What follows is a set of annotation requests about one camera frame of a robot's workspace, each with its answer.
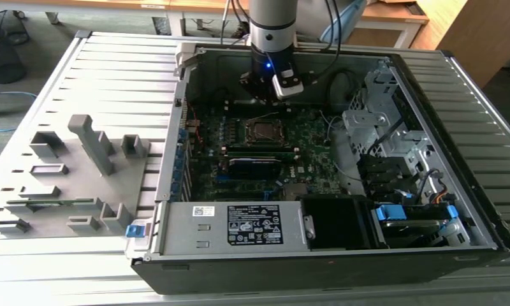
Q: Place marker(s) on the silver CPU green edge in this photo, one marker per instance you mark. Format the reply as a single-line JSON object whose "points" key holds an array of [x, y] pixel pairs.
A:
{"points": [[265, 130]]}

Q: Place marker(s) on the green RAM stick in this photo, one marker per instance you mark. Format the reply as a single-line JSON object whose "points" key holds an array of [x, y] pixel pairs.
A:
{"points": [[259, 154], [47, 201]]}

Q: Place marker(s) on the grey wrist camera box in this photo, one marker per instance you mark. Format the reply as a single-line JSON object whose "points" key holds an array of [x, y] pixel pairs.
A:
{"points": [[247, 79]]}

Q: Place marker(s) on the grey chipset heatsink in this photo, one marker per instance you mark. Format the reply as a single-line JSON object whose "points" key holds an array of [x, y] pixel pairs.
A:
{"points": [[295, 191]]}

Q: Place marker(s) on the silver metal drive cage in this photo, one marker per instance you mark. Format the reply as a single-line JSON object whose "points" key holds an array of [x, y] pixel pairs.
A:
{"points": [[365, 127]]}

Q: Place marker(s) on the green motherboard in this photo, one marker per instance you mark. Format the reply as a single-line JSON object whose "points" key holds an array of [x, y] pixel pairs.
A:
{"points": [[319, 159]]}

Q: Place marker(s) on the grey case release latch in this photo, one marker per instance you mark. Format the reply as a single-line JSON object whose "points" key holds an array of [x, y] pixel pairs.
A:
{"points": [[184, 52]]}

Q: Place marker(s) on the blue case latch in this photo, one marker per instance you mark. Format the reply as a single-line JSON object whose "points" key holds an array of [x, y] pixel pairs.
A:
{"points": [[135, 231]]}

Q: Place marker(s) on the grey parts rack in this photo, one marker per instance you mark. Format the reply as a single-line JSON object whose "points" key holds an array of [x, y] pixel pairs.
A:
{"points": [[123, 178]]}

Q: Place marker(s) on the CPU socket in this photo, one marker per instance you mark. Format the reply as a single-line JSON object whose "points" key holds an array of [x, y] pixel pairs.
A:
{"points": [[243, 140]]}

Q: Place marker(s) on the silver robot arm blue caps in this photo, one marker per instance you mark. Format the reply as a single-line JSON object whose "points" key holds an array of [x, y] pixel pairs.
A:
{"points": [[272, 25]]}

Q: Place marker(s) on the wooden cabinet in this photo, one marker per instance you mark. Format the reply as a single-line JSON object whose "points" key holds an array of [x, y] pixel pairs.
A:
{"points": [[485, 32]]}

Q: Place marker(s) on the black mesh waste bin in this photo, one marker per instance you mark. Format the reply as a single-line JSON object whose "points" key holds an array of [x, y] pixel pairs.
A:
{"points": [[4, 63]]}

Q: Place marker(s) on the black graphics card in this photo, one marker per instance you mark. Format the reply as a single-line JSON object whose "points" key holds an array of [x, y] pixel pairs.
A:
{"points": [[255, 169]]}

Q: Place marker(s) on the black plastic drive bay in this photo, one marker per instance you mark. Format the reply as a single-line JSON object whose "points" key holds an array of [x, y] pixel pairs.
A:
{"points": [[387, 172]]}

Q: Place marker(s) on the long wooden desk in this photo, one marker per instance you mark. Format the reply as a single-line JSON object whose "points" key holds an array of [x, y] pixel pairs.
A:
{"points": [[111, 3]]}

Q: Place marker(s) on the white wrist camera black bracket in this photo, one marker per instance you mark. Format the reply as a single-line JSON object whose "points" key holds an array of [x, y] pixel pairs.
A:
{"points": [[287, 87]]}

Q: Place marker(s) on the black open PC case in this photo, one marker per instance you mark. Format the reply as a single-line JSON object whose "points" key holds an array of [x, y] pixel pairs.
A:
{"points": [[280, 274]]}

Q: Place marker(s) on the grey power supply unit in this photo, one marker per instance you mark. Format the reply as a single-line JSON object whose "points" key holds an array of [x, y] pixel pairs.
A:
{"points": [[183, 229]]}

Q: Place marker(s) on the hard disk blue carrier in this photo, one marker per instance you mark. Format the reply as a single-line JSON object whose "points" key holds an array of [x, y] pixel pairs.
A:
{"points": [[391, 213]]}

